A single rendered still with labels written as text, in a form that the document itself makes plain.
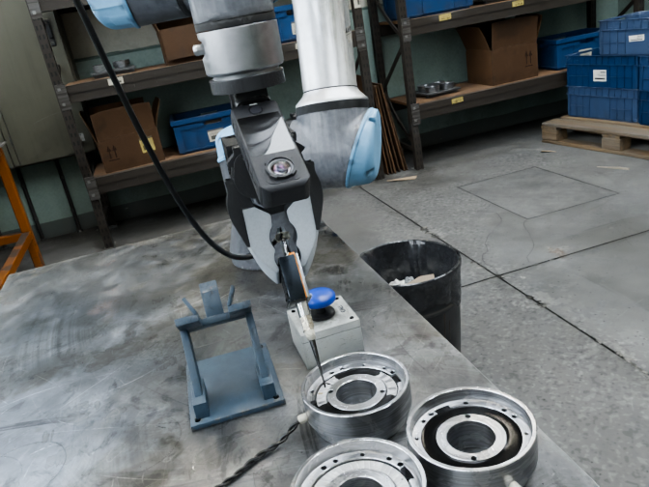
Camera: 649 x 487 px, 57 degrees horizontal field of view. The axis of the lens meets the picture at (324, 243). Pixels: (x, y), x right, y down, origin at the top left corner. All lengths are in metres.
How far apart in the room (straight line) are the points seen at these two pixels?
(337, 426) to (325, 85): 0.54
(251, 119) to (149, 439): 0.34
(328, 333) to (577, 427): 1.26
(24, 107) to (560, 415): 3.49
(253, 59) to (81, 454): 0.43
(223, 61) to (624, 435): 1.54
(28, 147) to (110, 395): 3.58
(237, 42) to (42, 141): 3.74
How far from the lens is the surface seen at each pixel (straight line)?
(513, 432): 0.54
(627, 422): 1.90
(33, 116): 4.25
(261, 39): 0.57
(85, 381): 0.82
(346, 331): 0.69
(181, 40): 3.89
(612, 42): 4.45
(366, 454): 0.53
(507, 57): 4.65
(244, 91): 0.57
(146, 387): 0.76
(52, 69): 3.85
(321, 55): 0.94
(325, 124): 0.92
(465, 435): 0.57
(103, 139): 3.93
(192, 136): 3.99
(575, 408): 1.93
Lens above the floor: 1.18
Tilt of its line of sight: 21 degrees down
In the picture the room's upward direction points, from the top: 10 degrees counter-clockwise
